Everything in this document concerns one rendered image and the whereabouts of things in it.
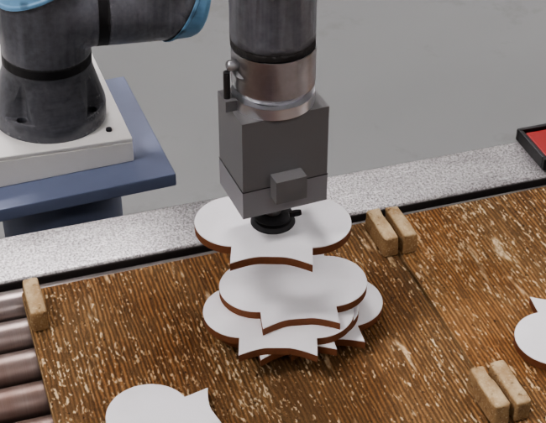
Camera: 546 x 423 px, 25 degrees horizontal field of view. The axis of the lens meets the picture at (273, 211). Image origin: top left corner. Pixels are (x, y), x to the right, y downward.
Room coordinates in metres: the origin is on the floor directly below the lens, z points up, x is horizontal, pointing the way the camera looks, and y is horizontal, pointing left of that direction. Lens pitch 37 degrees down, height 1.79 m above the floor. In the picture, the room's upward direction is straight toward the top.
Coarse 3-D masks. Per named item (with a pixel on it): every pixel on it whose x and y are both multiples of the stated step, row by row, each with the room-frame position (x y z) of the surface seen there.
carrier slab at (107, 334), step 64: (64, 320) 0.96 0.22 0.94; (128, 320) 0.96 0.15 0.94; (192, 320) 0.96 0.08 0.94; (384, 320) 0.96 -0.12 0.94; (64, 384) 0.86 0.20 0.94; (128, 384) 0.86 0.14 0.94; (192, 384) 0.86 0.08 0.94; (256, 384) 0.86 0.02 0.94; (320, 384) 0.86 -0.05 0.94; (384, 384) 0.86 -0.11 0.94; (448, 384) 0.86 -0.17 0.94
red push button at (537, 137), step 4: (532, 132) 1.33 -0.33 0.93; (536, 132) 1.33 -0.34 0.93; (540, 132) 1.33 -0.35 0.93; (544, 132) 1.33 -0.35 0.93; (528, 136) 1.32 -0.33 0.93; (532, 136) 1.32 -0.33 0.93; (536, 136) 1.32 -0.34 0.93; (540, 136) 1.32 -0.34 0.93; (544, 136) 1.32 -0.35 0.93; (536, 140) 1.31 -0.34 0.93; (540, 140) 1.31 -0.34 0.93; (544, 140) 1.31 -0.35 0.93; (536, 144) 1.30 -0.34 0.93; (540, 144) 1.30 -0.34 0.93; (544, 144) 1.30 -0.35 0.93; (540, 148) 1.29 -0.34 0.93; (544, 148) 1.29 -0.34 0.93; (544, 152) 1.28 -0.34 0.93
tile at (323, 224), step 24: (216, 216) 0.95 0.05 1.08; (240, 216) 0.95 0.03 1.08; (312, 216) 0.95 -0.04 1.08; (336, 216) 0.95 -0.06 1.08; (216, 240) 0.91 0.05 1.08; (240, 240) 0.91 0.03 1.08; (264, 240) 0.91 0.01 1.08; (288, 240) 0.91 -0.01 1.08; (312, 240) 0.91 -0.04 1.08; (336, 240) 0.91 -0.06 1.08; (240, 264) 0.88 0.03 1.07; (288, 264) 0.88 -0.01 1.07
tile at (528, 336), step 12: (540, 300) 0.97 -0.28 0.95; (540, 312) 0.96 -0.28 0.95; (528, 324) 0.94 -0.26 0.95; (540, 324) 0.94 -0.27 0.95; (516, 336) 0.92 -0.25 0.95; (528, 336) 0.92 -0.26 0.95; (540, 336) 0.92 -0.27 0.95; (516, 348) 0.91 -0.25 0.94; (528, 348) 0.90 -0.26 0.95; (540, 348) 0.90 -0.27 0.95; (528, 360) 0.89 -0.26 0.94; (540, 360) 0.88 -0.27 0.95
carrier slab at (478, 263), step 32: (544, 192) 1.18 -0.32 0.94; (416, 224) 1.12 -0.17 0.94; (448, 224) 1.12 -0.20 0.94; (480, 224) 1.12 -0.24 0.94; (512, 224) 1.12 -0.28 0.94; (544, 224) 1.12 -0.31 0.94; (416, 256) 1.06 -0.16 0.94; (448, 256) 1.06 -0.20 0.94; (480, 256) 1.06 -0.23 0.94; (512, 256) 1.06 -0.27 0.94; (544, 256) 1.06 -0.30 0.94; (448, 288) 1.01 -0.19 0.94; (480, 288) 1.01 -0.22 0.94; (512, 288) 1.01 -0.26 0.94; (544, 288) 1.01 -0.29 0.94; (448, 320) 0.96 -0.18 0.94; (480, 320) 0.96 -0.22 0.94; (512, 320) 0.96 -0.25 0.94; (480, 352) 0.91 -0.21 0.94; (512, 352) 0.91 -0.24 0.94; (544, 384) 0.86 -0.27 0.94; (544, 416) 0.82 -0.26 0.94
